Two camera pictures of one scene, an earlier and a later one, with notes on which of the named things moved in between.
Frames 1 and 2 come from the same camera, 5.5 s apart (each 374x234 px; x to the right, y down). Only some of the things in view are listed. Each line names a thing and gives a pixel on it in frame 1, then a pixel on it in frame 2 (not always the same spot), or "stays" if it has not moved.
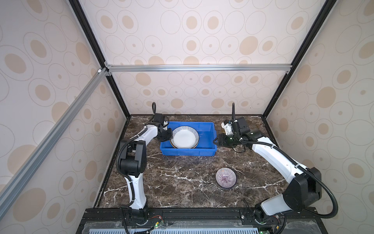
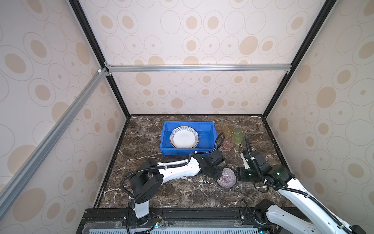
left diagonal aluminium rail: x=99 y=78 stays
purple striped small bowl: x=226 y=177 stays
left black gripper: x=169 y=136 -> x=219 y=171
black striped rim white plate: x=184 y=137 stays
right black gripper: x=221 y=141 -> x=240 y=172
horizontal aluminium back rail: x=199 y=68 stays
